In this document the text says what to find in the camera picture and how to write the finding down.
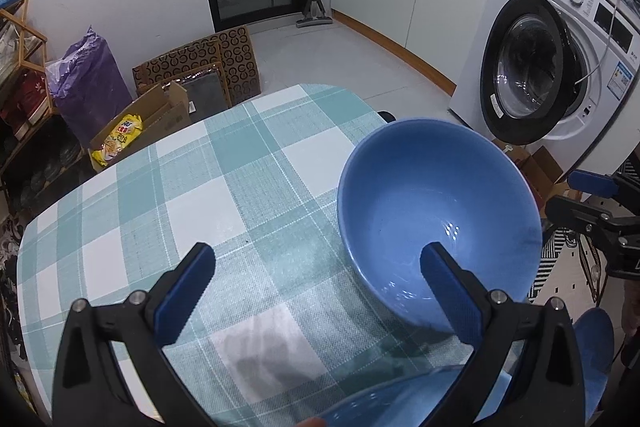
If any wooden shoe rack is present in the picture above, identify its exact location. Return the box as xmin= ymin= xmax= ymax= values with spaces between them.
xmin=0 ymin=0 xmax=56 ymax=168

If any open cardboard box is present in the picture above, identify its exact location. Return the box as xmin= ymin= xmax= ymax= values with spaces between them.
xmin=89 ymin=82 xmax=193 ymax=172
xmin=492 ymin=139 xmax=583 ymax=208

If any purple plastic bag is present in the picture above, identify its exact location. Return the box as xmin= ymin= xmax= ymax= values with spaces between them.
xmin=46 ymin=26 xmax=133 ymax=148

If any yellow snack packet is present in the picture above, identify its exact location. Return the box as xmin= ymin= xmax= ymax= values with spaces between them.
xmin=92 ymin=114 xmax=144 ymax=166

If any blue bowl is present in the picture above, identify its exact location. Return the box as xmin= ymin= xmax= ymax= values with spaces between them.
xmin=337 ymin=118 xmax=544 ymax=334
xmin=571 ymin=307 xmax=616 ymax=414

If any person's right hand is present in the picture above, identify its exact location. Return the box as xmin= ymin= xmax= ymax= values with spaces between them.
xmin=622 ymin=282 xmax=640 ymax=338

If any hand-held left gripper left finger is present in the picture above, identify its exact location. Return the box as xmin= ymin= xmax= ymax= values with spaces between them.
xmin=52 ymin=243 xmax=217 ymax=427

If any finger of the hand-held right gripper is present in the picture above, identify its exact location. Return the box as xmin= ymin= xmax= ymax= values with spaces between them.
xmin=567 ymin=169 xmax=640 ymax=208
xmin=545 ymin=197 xmax=621 ymax=238

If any patterned flat cardboard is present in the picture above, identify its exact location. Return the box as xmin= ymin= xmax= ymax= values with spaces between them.
xmin=132 ymin=25 xmax=262 ymax=108

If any grey board with shiny frame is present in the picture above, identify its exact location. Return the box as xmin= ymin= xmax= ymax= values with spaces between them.
xmin=172 ymin=62 xmax=231 ymax=120

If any shoe rack with shoes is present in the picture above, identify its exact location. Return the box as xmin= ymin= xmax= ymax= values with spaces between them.
xmin=0 ymin=0 xmax=86 ymax=212

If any teal checkered tablecloth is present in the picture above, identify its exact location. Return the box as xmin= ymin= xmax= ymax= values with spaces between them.
xmin=16 ymin=83 xmax=531 ymax=427

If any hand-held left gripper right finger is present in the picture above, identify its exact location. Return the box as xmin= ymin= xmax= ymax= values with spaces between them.
xmin=419 ymin=243 xmax=586 ymax=427

